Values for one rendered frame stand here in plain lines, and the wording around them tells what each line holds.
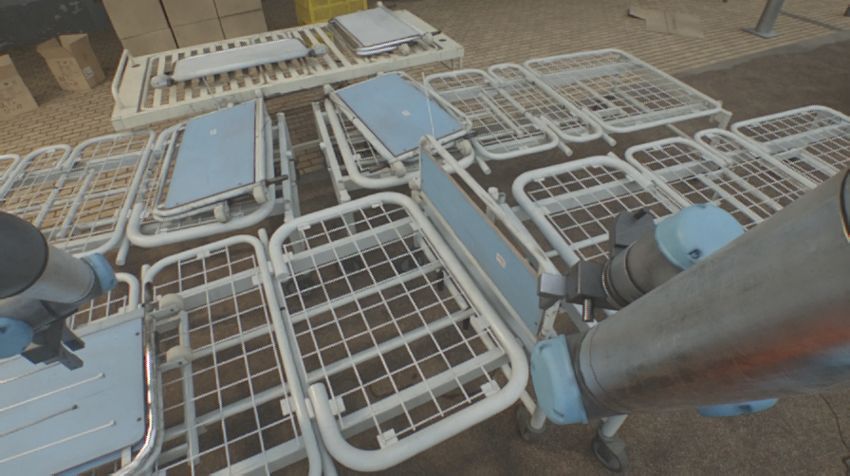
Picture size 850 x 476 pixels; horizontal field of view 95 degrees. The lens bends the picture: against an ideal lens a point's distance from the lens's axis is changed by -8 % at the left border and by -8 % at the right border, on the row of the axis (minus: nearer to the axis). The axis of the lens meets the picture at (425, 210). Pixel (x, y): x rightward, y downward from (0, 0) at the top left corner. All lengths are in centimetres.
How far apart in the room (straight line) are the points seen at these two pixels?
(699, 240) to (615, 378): 18
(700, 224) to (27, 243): 69
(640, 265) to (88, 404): 119
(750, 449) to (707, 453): 16
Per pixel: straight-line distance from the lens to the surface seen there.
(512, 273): 113
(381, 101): 211
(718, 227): 47
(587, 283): 59
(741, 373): 24
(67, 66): 488
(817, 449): 203
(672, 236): 46
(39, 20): 699
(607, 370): 33
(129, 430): 121
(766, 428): 196
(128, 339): 134
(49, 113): 464
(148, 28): 429
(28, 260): 60
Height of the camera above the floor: 149
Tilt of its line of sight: 41 degrees down
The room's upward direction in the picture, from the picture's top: 2 degrees counter-clockwise
